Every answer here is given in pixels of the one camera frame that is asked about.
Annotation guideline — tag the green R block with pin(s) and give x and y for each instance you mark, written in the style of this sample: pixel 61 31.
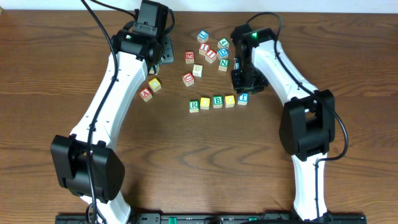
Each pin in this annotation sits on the green R block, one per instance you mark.
pixel 194 106

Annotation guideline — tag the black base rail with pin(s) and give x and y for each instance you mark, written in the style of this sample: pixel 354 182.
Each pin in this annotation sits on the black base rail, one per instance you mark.
pixel 269 217

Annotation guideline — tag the green N block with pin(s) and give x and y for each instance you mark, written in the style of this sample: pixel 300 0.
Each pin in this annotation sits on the green N block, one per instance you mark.
pixel 223 65

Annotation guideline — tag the blue L block top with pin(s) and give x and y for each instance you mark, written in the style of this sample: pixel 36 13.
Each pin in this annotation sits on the blue L block top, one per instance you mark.
pixel 202 36

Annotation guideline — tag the red A block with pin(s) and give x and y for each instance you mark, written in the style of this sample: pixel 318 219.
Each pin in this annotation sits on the red A block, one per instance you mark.
pixel 145 94

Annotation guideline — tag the blue T block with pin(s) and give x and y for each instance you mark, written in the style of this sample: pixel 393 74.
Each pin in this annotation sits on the blue T block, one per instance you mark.
pixel 243 99

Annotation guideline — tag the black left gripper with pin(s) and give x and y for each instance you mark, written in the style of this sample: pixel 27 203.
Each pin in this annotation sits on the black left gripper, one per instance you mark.
pixel 168 50

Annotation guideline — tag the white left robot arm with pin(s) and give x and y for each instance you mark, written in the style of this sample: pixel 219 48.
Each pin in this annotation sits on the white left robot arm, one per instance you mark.
pixel 85 161

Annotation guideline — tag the green B block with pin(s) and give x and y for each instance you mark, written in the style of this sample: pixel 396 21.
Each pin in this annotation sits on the green B block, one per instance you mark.
pixel 217 101

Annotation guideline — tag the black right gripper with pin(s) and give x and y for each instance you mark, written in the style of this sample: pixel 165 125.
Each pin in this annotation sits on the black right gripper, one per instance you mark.
pixel 239 86

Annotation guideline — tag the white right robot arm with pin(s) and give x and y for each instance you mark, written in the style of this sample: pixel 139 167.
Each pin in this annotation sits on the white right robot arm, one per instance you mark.
pixel 306 129

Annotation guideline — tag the yellow C block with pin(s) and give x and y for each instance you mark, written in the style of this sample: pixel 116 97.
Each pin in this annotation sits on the yellow C block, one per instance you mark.
pixel 155 85

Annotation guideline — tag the red I block upper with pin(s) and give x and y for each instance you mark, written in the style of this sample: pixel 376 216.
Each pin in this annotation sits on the red I block upper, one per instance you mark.
pixel 204 47

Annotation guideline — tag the green 4 block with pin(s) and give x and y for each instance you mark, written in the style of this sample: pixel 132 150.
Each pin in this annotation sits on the green 4 block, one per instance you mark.
pixel 223 43

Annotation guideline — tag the green Z block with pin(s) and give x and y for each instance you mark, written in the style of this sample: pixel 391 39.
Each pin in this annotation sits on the green Z block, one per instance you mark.
pixel 154 70

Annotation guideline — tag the yellow O block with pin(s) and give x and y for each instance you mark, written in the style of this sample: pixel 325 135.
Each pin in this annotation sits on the yellow O block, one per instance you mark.
pixel 229 101
pixel 205 103

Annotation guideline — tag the red U block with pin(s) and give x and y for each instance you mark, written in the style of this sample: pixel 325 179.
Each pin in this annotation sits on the red U block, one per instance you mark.
pixel 188 79

